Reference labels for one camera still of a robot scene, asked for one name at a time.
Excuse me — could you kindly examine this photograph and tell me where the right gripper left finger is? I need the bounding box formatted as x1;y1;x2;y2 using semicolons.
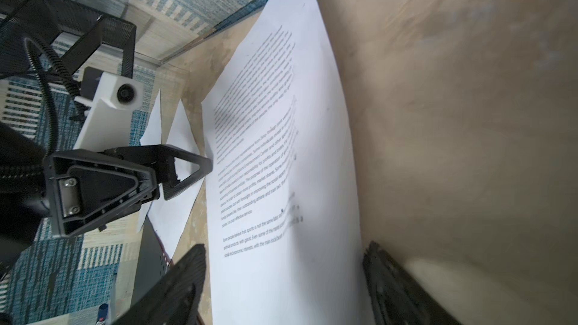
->
115;244;207;325

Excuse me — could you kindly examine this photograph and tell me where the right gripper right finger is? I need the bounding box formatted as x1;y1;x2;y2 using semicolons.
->
363;242;459;325

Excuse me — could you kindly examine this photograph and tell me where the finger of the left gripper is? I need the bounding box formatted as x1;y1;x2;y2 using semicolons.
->
103;144;213;200
44;150;159;238

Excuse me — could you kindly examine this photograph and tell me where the red folder black inside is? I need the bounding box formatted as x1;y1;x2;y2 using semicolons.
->
131;219;171;305

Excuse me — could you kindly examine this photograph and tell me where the text sheet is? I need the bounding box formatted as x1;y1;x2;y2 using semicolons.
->
202;0;373;324

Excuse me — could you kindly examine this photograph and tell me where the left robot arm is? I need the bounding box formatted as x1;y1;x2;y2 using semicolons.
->
1;35;213;274

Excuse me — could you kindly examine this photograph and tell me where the blank white sheet left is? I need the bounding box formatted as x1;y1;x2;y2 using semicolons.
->
136;90;162;233

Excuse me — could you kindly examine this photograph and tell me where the blank white sheet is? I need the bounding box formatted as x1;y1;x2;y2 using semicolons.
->
147;102;206;260
136;90;162;233

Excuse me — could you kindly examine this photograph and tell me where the blank white sheet front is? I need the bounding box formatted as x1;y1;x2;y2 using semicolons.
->
147;102;206;260

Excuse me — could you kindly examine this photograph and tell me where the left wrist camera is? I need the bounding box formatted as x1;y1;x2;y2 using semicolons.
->
74;67;145;152

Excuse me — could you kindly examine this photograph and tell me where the black wire mesh shelf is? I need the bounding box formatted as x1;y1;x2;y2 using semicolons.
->
1;0;136;78

